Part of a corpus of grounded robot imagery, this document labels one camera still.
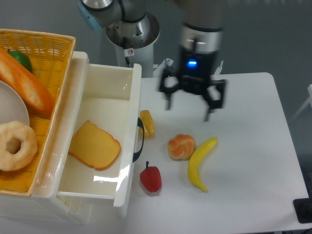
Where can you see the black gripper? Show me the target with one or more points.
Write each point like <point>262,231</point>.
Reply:
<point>195,73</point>

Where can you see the orange bread slice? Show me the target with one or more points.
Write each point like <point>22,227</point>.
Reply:
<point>94,146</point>

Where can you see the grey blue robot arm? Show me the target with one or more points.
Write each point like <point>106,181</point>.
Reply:
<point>201,31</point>

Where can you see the orange bread roll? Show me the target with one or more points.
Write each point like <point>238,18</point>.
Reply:
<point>181,147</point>

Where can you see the upper white drawer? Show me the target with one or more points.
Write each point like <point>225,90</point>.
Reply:
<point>110,100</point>

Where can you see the yellow corn cob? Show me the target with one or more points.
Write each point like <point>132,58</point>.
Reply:
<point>148,123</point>

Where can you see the yellow banana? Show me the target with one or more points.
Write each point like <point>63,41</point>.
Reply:
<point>195,161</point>

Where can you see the red bell pepper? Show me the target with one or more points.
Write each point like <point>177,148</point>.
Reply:
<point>150,178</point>

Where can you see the yellow woven basket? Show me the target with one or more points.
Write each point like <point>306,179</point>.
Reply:
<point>35,65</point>

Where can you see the orange baguette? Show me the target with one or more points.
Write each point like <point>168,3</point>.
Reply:
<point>30,89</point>

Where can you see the black device at edge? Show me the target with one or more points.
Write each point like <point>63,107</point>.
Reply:
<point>303,210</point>

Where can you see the green avocado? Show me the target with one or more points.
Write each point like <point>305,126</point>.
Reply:
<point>22,58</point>

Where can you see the white plate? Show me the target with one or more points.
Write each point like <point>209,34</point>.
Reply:
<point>12,107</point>

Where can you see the beige bagel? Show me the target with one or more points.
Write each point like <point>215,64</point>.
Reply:
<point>18,145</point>

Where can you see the white metal bracket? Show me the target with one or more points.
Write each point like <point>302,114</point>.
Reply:
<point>219,68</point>

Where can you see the black drawer handle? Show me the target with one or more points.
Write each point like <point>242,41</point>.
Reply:
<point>140,140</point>

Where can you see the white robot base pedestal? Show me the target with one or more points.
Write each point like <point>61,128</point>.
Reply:
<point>134,43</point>

